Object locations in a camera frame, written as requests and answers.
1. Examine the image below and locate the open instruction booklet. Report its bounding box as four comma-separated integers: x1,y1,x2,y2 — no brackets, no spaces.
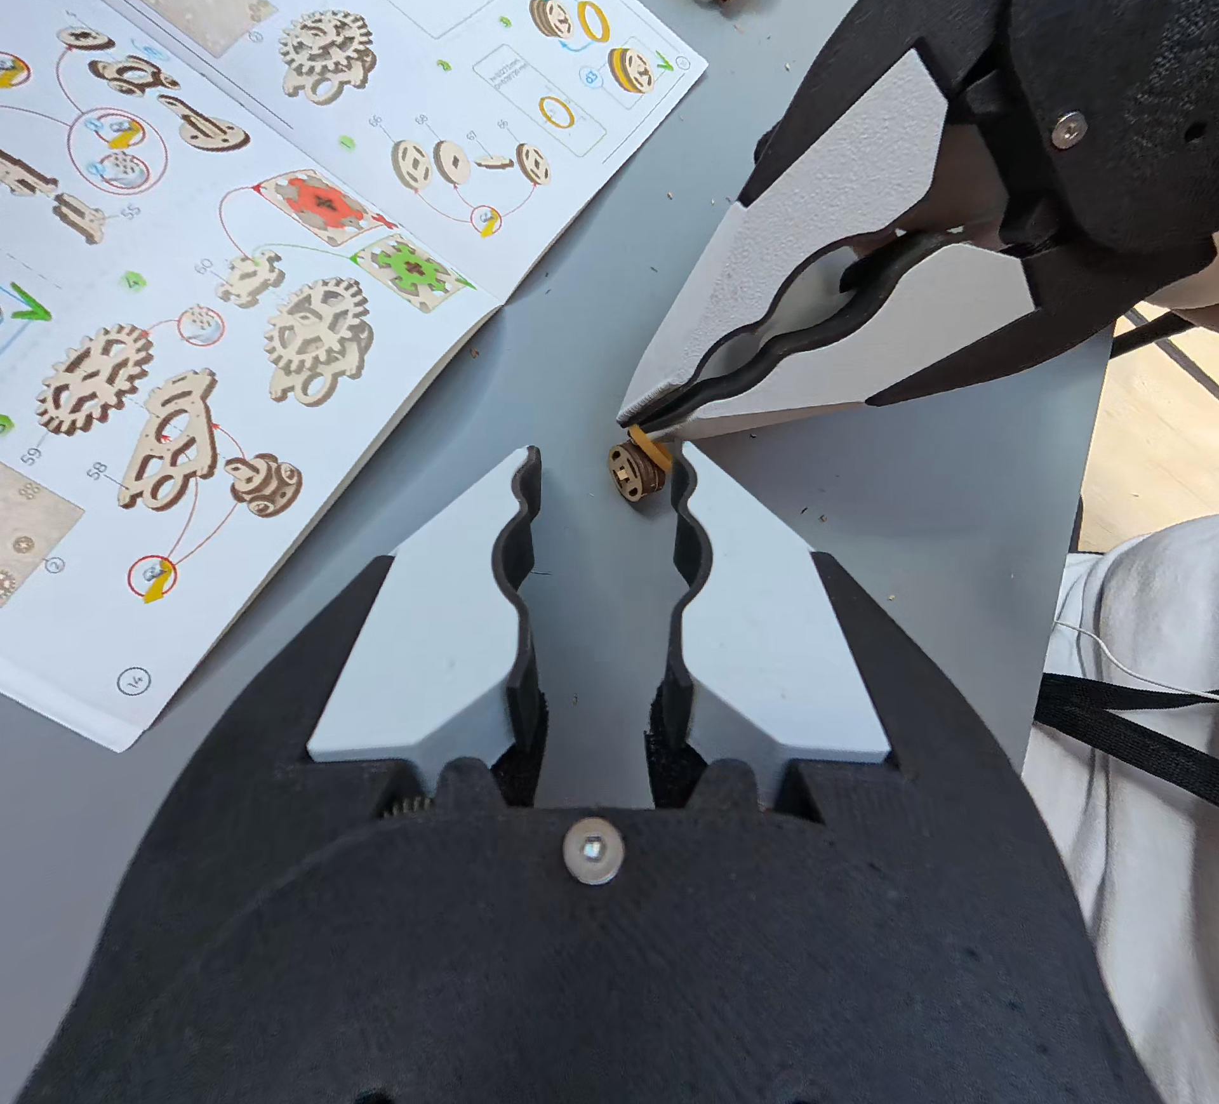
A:
0,0,710,754

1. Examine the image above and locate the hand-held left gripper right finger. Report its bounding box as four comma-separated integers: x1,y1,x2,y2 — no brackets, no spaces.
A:
648,442,894,807

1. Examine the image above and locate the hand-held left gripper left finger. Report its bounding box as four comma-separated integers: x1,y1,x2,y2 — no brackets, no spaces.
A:
307,445,549,807

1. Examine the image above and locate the thin white cable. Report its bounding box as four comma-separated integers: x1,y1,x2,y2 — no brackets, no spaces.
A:
1053,613,1219,701

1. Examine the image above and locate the person's white clothing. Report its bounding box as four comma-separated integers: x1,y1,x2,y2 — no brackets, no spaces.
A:
1023,514,1219,1104

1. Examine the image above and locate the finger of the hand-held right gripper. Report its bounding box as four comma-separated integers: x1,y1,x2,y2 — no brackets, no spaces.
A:
617,48,1002,431
624,230,1041,442

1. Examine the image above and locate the small wooden pulley wheel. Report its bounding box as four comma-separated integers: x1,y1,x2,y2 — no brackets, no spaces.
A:
609,441,672,505

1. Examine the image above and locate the black strap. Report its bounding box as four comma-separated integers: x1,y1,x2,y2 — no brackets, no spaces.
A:
1036,674,1219,807

